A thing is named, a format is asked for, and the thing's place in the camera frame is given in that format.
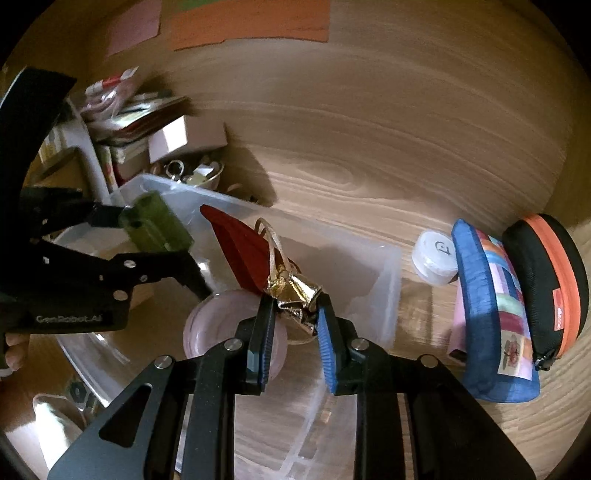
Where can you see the clear glass dish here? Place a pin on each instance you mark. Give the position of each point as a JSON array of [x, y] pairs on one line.
[[57, 415]]

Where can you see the red folded paper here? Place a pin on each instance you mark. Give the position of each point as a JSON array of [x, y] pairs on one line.
[[240, 249]]

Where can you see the person's left hand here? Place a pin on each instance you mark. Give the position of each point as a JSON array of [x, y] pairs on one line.
[[14, 355]]

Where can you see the white plastic organizer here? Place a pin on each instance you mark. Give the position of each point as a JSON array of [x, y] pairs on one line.
[[94, 159]]

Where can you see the green paper sheet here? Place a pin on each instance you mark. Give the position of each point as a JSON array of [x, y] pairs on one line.
[[203, 4]]

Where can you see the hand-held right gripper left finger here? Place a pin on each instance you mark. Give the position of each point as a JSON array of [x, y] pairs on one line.
[[265, 344]]

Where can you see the clear plastic storage box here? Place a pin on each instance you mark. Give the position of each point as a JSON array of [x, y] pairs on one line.
[[344, 270]]

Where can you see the gold bell ornament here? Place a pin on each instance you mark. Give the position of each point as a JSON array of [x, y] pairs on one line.
[[295, 290]]

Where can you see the white round container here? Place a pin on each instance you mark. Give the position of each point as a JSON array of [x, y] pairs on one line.
[[435, 258]]

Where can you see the pink paper sheet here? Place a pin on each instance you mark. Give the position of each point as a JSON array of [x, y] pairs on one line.
[[136, 25]]

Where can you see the blue patchwork pouch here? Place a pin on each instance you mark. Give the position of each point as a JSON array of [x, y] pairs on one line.
[[480, 323]]

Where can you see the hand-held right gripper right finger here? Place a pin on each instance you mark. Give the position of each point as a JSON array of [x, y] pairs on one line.
[[326, 348]]

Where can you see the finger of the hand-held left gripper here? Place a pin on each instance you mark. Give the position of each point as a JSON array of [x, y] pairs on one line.
[[69, 212], [138, 270]]

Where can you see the wooden desktop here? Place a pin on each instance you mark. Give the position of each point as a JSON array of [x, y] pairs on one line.
[[392, 138]]

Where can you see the black orange zip case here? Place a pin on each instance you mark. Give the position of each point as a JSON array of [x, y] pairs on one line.
[[535, 272]]

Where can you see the metal bowl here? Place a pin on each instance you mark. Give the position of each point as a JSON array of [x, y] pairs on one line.
[[203, 177]]

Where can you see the orange paper sheet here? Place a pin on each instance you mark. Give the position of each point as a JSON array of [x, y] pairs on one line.
[[258, 23]]

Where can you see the small cardboard box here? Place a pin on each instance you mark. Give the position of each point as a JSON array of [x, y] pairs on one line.
[[184, 138]]

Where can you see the green rectangular block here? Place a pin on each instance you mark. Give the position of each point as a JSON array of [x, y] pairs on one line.
[[157, 224]]

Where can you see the stack of books and papers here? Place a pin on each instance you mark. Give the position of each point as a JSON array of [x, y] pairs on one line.
[[129, 115]]

